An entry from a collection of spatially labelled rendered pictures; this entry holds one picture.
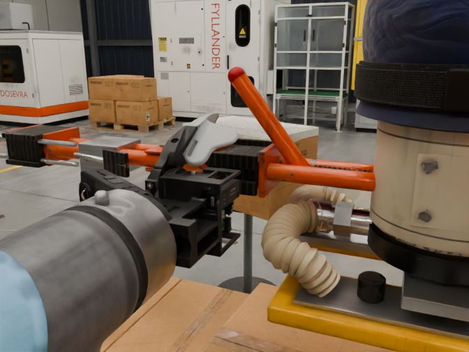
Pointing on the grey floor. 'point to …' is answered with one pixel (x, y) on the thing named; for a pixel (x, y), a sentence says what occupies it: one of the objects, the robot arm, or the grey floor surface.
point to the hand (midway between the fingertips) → (212, 174)
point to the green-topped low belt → (294, 97)
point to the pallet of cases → (128, 103)
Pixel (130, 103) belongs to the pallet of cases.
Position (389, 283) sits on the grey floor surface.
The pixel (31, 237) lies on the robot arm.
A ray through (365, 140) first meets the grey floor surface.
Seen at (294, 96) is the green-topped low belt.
